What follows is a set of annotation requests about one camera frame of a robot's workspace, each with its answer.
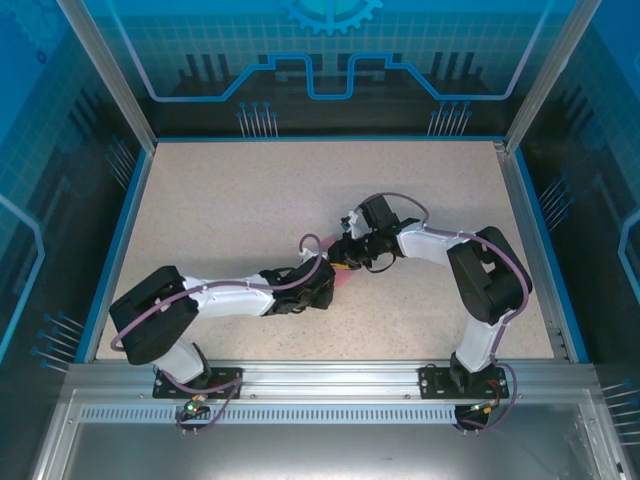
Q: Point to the pink paper sheet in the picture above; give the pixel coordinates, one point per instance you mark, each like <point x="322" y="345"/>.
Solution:
<point x="346" y="281"/>

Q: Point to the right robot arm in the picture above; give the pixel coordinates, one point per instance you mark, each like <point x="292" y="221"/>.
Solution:
<point x="487" y="280"/>

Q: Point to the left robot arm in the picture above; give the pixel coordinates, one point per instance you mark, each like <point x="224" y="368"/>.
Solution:
<point x="150" y="315"/>

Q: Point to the grey metal sheet panel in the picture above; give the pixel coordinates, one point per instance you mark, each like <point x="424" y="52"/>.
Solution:
<point x="320" y="455"/>

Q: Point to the small connector with green light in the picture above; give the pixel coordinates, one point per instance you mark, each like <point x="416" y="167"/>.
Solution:
<point x="194" y="407"/>
<point x="484" y="407"/>

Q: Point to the blue table edge border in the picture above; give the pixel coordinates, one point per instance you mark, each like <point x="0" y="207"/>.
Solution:
<point x="118" y="250"/>

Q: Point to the white right camera mount bracket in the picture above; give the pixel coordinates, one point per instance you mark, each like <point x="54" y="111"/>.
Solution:
<point x="354" y="226"/>

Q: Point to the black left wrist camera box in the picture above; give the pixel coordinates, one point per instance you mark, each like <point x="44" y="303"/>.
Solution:
<point x="320" y="282"/>

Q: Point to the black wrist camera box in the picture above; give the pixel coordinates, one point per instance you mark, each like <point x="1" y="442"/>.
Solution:
<point x="380" y="212"/>
<point x="320" y="282"/>

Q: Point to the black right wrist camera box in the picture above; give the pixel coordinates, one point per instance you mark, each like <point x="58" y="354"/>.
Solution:
<point x="380" y="212"/>

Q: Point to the long aluminium mounting rail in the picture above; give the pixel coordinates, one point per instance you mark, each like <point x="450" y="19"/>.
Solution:
<point x="330" y="380"/>

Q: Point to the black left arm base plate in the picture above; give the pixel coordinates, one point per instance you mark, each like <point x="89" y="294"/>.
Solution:
<point x="225" y="382"/>

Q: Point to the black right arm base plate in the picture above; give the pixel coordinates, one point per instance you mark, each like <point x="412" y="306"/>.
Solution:
<point x="432" y="382"/>

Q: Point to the aluminium side rail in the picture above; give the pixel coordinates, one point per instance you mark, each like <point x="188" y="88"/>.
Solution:
<point x="531" y="240"/>

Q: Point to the aluminium frame post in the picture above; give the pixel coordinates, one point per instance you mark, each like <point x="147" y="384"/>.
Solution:
<point x="111" y="75"/>
<point x="541" y="75"/>

